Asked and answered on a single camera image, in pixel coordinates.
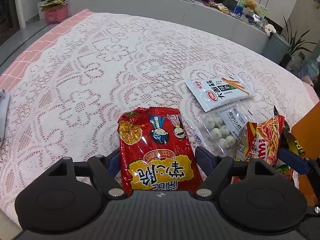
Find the grey trash bin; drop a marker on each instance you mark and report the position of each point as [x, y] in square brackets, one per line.
[276, 48]

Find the red noodle snack bag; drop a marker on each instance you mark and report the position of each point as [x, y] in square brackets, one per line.
[155, 152]

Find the brown teddy bear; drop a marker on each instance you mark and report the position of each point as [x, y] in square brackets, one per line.
[250, 5]

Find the clear yogurt hawthorn ball pack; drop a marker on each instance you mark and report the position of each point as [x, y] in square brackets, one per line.
[218, 130]

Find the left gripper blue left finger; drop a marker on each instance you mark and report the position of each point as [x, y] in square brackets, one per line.
[102, 171]

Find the pink storage basket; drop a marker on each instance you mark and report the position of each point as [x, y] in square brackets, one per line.
[56, 15]

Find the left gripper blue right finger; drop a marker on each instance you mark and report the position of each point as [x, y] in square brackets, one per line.
[219, 171]

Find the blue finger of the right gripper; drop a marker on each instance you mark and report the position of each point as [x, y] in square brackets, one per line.
[304, 166]

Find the black green snack packet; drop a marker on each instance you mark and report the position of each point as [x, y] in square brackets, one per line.
[288, 144]

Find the white lace tablecloth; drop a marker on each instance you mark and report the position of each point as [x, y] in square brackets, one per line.
[69, 88]

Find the white spicy strip packet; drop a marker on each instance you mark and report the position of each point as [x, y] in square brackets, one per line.
[219, 91]

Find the blue water jug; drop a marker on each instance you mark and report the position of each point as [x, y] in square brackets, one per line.
[309, 68]

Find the grey TV console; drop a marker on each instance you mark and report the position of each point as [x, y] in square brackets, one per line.
[193, 14]

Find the orange cardboard box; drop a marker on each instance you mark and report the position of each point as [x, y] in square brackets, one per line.
[306, 131]

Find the potted snake plant right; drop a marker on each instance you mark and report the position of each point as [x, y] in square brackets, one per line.
[296, 43]

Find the red clear braised meat pack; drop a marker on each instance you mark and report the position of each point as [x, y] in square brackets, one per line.
[290, 174]

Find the red MiMi shrimp stick bag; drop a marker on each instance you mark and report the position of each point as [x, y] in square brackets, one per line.
[260, 140]

